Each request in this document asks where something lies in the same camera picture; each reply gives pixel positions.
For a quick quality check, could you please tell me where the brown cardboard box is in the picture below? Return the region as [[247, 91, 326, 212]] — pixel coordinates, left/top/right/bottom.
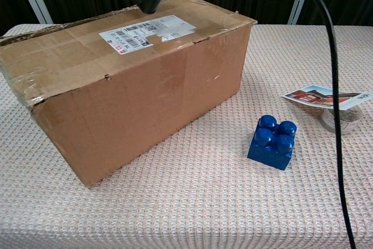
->
[[0, 0, 258, 189]]

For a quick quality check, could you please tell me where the red building postcard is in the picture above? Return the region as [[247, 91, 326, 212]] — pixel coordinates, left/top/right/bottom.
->
[[281, 84, 373, 111]]

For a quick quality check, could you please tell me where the blue plastic building block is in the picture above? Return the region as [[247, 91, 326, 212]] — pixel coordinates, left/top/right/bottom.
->
[[247, 114, 298, 171]]

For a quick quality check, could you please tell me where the beige waffle tablecloth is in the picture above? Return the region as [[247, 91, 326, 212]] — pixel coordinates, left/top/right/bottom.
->
[[0, 23, 373, 249]]

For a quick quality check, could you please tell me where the round clear plastic container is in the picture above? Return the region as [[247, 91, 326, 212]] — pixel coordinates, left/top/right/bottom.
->
[[320, 106, 364, 135]]

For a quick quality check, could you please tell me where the black hanging arm cable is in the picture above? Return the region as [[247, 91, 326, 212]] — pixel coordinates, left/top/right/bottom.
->
[[238, 0, 358, 249]]

